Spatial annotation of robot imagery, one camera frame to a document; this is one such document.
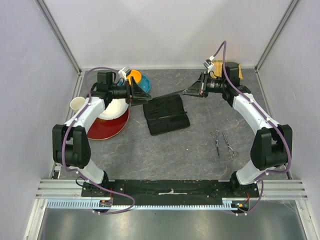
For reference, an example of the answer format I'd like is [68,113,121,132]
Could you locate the silver thinning scissors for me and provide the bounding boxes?
[222,131,239,159]

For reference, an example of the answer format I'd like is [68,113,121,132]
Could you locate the black zipper tool case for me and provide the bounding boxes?
[143,94,190,136]

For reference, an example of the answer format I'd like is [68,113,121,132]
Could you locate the teal dotted plate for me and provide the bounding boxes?
[138,75,151,93]

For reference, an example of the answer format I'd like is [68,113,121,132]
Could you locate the orange bowl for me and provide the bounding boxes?
[126,69,142,85]

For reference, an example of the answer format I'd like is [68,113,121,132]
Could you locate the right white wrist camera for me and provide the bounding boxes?
[203,55,216,73]

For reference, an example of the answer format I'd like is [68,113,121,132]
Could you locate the black straight comb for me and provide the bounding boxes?
[152,89,184,100]

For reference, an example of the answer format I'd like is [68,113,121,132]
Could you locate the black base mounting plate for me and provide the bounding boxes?
[81,178,259,206]

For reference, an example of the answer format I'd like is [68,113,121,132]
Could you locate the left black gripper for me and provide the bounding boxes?
[108,76,151,107]

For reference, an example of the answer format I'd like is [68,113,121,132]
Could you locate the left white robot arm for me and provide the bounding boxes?
[52,67,152,197]

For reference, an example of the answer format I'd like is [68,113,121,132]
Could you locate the woven bamboo basket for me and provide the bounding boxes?
[210,60,244,80]

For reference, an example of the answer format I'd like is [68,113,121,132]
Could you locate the cream yellow mug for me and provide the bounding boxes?
[69,96,86,113]

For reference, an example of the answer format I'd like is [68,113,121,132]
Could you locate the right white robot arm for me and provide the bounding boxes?
[182,59,293,197]

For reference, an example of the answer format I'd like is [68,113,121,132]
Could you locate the white paper plate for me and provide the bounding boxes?
[98,98,129,120]

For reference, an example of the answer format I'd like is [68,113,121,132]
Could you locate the red round plate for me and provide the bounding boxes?
[87,109,130,141]

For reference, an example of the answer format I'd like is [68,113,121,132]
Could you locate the silver scissors with black blades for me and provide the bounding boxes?
[209,129,220,158]

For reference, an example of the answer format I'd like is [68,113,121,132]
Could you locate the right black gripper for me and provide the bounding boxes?
[183,71,227,98]

